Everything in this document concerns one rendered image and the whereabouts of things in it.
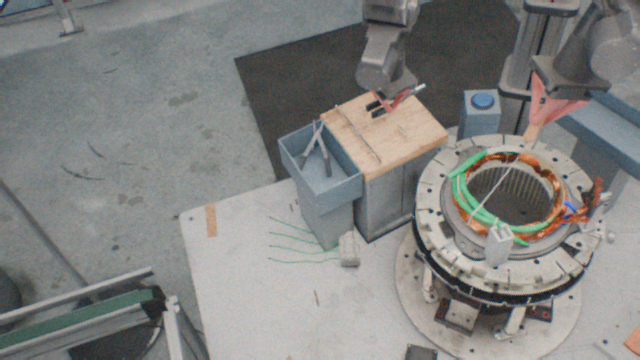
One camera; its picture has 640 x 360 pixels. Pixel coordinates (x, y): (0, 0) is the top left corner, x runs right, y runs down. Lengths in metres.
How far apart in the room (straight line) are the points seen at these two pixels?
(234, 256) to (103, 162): 1.41
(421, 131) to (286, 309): 0.49
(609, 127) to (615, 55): 0.61
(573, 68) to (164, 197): 1.96
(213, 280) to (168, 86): 1.65
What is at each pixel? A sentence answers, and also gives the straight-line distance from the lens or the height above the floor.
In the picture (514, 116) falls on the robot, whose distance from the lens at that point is 1.72.
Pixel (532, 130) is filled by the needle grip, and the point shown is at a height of 1.32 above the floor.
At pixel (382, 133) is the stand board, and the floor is 1.06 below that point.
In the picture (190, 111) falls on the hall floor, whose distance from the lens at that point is 2.93.
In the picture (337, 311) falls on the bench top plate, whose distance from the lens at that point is 1.47.
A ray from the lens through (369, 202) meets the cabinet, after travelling 1.39.
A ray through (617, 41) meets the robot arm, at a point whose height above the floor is 1.54.
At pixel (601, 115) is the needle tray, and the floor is 1.02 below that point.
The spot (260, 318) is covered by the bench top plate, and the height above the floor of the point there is 0.78.
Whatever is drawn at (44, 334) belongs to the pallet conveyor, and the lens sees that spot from 1.64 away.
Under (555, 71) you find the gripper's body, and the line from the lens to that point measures 1.00.
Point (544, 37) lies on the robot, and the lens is 1.55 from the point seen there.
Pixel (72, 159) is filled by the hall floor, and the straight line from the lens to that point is 2.94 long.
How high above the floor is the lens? 2.12
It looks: 54 degrees down
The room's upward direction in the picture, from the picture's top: 8 degrees counter-clockwise
